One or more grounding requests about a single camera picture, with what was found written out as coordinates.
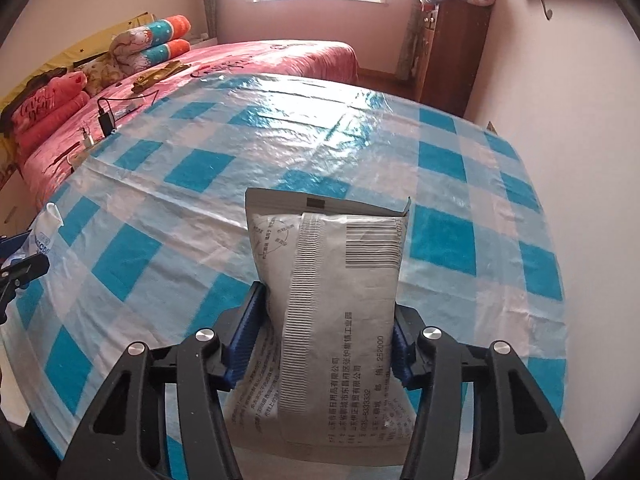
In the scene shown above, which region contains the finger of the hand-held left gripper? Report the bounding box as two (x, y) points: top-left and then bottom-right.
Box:
(0, 234), (26, 260)
(0, 252), (52, 323)

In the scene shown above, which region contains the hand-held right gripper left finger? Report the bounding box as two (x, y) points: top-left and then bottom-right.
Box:
(57, 281), (268, 480)

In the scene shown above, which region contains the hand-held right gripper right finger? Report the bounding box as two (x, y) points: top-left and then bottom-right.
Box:
(391, 304), (586, 480)

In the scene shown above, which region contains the white pouch with blue print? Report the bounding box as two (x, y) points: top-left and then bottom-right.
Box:
(22, 202), (65, 261)

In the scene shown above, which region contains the grey plastic bag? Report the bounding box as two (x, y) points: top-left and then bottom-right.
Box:
(222, 187), (418, 466)

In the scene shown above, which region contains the pink folded quilt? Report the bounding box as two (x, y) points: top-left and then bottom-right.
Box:
(15, 92), (94, 154)

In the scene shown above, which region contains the pink heart print pillow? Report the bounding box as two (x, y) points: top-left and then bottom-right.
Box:
(10, 71), (89, 127)

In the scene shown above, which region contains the brown floral pillow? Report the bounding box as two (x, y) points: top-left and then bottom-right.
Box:
(80, 57), (132, 97)

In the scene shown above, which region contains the blue checkered tablecloth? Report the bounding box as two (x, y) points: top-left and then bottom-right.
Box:
(0, 72), (571, 480)

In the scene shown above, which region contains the yellow star print headboard cover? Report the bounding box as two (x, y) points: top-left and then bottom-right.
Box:
(0, 10), (156, 111)

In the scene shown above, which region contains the gold cloth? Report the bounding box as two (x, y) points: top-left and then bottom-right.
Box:
(131, 60), (190, 93)

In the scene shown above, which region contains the folded cartoon print quilt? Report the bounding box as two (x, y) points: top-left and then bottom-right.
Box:
(109, 15), (193, 75)

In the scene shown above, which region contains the bed with pink sheet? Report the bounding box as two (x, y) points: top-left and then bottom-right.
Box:
(15, 39), (360, 211)

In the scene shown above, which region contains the brown wooden cabinet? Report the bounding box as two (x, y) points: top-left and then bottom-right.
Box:
(417, 0), (491, 118)

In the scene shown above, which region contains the black charging cable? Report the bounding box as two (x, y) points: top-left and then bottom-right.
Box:
(96, 87), (162, 137)

